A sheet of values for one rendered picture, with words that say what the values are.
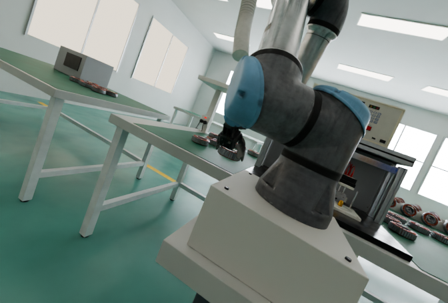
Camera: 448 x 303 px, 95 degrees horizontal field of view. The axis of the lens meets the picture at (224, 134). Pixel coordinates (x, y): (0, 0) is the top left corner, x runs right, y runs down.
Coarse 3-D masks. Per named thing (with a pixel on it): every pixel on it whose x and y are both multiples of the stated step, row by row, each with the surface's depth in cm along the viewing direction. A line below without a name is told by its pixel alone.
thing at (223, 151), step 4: (220, 148) 92; (224, 148) 91; (220, 152) 91; (224, 152) 90; (228, 152) 89; (232, 152) 89; (236, 152) 96; (224, 156) 90; (228, 156) 89; (232, 156) 89; (236, 160) 90
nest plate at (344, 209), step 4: (336, 204) 95; (336, 208) 89; (340, 208) 90; (344, 208) 93; (348, 208) 97; (344, 212) 88; (348, 212) 88; (352, 212) 92; (352, 216) 87; (356, 216) 87; (360, 220) 86
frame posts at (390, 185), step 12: (264, 144) 117; (264, 156) 119; (384, 180) 105; (396, 180) 95; (384, 192) 105; (396, 192) 95; (372, 204) 107; (384, 204) 96; (372, 216) 106; (384, 216) 96
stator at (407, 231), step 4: (388, 224) 107; (392, 224) 104; (396, 224) 103; (400, 224) 108; (392, 228) 103; (396, 228) 101; (400, 228) 101; (404, 228) 105; (408, 228) 105; (396, 232) 101; (400, 232) 100; (404, 232) 100; (408, 232) 98; (412, 232) 99; (404, 236) 99; (408, 236) 99; (412, 236) 98; (416, 236) 99
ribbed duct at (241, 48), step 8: (248, 0) 207; (256, 0) 211; (240, 8) 211; (248, 8) 207; (240, 16) 208; (248, 16) 206; (240, 24) 205; (248, 24) 205; (240, 32) 202; (248, 32) 204; (240, 40) 198; (248, 40) 202; (240, 48) 194; (248, 48) 200; (240, 56) 202
